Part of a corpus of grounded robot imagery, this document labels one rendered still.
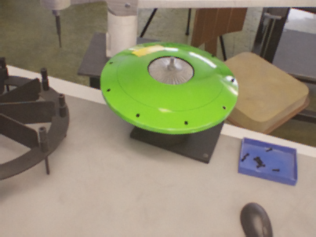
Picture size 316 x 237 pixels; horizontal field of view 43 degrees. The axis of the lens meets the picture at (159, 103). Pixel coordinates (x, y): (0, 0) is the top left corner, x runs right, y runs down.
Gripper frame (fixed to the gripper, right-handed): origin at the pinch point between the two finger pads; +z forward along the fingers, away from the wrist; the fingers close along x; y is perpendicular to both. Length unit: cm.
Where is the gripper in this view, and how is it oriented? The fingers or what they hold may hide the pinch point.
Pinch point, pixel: (262, 27)
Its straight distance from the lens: 128.0
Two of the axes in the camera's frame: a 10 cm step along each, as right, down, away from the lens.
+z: -0.8, 7.4, 6.6
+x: 1.1, -6.6, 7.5
